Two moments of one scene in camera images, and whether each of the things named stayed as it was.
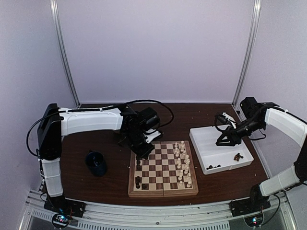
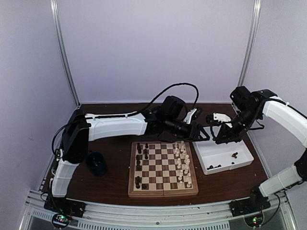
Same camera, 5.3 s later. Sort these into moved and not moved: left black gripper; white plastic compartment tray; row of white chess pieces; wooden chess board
Moved: left black gripper
Not moved: white plastic compartment tray; row of white chess pieces; wooden chess board
